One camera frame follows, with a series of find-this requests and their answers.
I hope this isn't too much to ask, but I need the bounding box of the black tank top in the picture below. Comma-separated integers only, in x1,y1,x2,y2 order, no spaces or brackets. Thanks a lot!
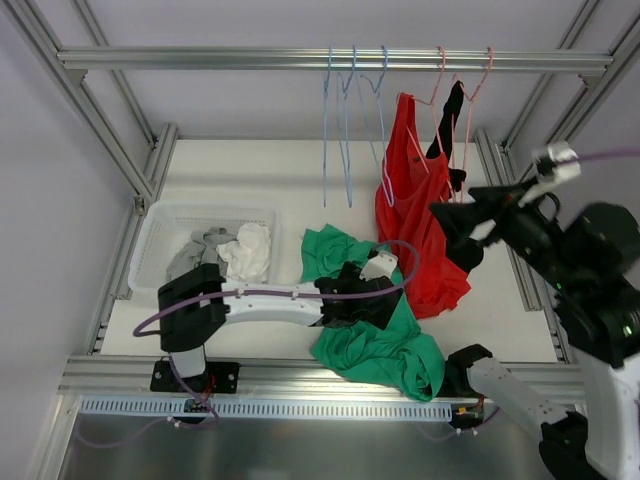
426,80,484,274

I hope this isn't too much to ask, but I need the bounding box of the green tank top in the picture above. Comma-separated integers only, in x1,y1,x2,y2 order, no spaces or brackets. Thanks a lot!
301,224,445,402

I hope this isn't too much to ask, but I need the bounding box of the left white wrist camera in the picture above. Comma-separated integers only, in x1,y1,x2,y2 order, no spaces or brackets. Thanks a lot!
359,251,398,281

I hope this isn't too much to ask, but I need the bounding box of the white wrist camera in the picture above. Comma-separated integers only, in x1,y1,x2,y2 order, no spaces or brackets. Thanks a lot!
518,141,581,207
359,251,398,281

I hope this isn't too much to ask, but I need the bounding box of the white slotted cable duct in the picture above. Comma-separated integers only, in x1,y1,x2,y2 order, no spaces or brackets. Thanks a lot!
79,396,453,422

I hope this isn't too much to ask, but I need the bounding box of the white plastic basket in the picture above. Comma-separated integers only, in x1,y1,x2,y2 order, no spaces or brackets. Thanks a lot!
128,200,280,293

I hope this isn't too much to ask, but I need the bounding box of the aluminium hanging rail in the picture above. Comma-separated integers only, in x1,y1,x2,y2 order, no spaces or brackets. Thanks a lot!
57,46,613,75

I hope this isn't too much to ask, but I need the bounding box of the blue hanger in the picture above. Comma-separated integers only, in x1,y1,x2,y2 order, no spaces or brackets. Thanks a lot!
322,46,333,208
356,45,395,207
336,46,357,208

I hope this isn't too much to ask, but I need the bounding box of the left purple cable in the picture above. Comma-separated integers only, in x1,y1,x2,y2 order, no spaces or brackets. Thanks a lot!
132,239,421,339

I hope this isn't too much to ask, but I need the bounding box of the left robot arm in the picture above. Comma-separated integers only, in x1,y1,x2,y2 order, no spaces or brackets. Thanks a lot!
157,262,403,393

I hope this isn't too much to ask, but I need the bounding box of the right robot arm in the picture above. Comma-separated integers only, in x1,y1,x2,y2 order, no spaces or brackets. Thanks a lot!
431,180,639,479

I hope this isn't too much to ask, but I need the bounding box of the pink hanger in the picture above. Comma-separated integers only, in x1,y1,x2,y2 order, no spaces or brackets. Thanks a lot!
396,45,457,206
462,46,495,174

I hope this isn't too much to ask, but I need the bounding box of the red tank top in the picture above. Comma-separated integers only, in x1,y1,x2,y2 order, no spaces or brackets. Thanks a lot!
375,93,470,319

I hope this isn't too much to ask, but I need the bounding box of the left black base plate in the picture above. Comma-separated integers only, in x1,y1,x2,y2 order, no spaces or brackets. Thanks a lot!
149,359,240,394

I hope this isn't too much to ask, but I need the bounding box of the grey tank top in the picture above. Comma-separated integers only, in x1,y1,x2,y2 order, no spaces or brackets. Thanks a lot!
165,227,236,282

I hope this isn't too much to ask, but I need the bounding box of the white tank top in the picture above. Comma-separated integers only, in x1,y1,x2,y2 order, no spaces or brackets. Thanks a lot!
216,223,271,283

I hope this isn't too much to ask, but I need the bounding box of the pink hanger far right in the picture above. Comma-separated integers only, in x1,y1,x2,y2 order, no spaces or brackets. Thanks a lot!
462,46,495,174

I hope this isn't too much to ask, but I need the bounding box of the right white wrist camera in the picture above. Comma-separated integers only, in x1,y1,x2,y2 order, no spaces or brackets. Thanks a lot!
518,141,581,207

